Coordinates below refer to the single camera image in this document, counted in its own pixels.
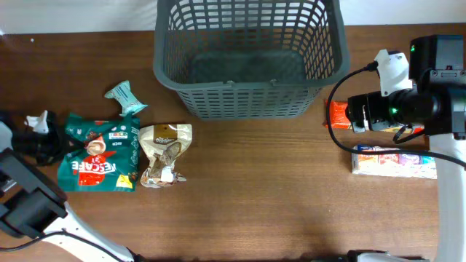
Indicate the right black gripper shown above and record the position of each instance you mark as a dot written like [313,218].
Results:
[371,102]

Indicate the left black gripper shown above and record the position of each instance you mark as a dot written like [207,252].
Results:
[62,140]

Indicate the multicolour tissue multipack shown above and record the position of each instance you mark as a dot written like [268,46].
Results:
[394,165]

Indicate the green Nescafe coffee bag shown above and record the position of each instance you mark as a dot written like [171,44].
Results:
[109,159]

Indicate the orange spaghetti packet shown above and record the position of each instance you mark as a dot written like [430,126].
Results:
[336,114]

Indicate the teal wet wipes pack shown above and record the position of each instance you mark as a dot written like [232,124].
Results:
[123,95]

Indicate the beige brown snack pouch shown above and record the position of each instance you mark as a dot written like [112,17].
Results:
[163,144]

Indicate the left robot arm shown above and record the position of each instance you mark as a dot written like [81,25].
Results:
[40,209]

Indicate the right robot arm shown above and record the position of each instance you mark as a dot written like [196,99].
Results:
[426,88]

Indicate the grey plastic basket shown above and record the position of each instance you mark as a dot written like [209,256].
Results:
[249,59]

